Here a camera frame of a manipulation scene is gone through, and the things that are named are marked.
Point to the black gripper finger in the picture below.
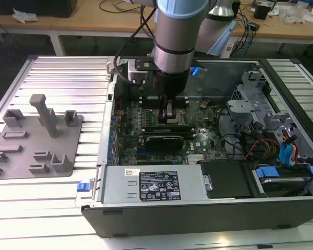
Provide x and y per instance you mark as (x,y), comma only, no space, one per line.
(171,110)
(162,109)

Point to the green RAM stick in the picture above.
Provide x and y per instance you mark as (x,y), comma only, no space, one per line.
(180,129)

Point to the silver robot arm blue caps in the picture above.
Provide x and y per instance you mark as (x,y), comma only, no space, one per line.
(172,34)

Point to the black RAM slot bank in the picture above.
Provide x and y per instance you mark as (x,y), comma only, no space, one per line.
(151,102)

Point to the round coin battery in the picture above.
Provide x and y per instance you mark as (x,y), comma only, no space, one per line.
(204,105)

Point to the black graphics card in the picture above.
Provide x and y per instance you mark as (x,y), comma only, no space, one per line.
(164,143)

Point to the green motherboard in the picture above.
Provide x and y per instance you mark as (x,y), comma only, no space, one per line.
(211,130)

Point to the small silver heatsink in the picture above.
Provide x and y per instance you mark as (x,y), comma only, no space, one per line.
(197,157)

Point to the gray case hinge latch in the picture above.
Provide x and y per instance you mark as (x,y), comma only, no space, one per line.
(110,66)

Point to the metal drive cage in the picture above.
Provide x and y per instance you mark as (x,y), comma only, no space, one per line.
(250,104)

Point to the black plastic cover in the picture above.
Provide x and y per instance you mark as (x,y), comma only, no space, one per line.
(224,179)

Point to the silver power supply unit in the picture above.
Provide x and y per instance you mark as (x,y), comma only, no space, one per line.
(120,187)

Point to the tall black box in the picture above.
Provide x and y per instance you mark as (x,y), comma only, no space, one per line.
(236,7)

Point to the black power adapter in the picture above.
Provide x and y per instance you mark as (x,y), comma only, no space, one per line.
(255,26)

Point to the black open PC case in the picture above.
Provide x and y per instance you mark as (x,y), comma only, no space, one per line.
(172,218)

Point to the wooden desk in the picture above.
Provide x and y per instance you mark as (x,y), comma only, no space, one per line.
(81,22)

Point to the blue case latch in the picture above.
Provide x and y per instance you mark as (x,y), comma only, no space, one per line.
(83,187)

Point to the hard disk in blue carrier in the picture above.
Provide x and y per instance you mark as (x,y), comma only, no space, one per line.
(267,173)

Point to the small black box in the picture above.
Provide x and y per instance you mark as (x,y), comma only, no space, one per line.
(262,11)

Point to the gray parts rack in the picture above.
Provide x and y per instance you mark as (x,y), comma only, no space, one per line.
(36,145)

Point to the clear plastic bags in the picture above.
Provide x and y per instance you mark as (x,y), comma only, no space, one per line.
(297,14)

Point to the large black box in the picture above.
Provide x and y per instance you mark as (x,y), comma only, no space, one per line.
(41,7)

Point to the crumpled white paper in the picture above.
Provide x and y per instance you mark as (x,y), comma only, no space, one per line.
(23,17)

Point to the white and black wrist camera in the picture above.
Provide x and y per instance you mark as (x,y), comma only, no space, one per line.
(137,75)

